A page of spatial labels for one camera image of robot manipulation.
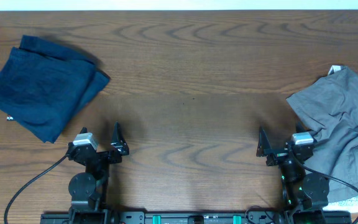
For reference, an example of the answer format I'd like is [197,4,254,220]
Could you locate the right black cable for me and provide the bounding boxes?
[287,149,358,224]

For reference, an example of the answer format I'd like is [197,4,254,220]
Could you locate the black cable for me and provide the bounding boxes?
[287,149,358,224]
[3,154,69,224]

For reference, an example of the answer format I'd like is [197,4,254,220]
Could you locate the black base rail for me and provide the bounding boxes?
[40,210,352,224]

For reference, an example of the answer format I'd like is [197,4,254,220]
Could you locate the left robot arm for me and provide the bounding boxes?
[65,123,129,223]

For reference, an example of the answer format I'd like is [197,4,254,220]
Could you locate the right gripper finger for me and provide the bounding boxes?
[295,121,310,133]
[256,127,272,157]

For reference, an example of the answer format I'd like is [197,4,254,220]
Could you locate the grey shorts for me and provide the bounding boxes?
[287,65,358,190]

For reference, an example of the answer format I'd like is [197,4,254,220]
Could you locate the folded navy blue garment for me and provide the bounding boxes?
[0,35,110,143]

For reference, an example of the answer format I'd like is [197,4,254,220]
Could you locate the left black cable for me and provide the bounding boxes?
[3,154,69,224]

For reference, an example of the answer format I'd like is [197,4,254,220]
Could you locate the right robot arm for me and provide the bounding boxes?
[256,126,329,223]

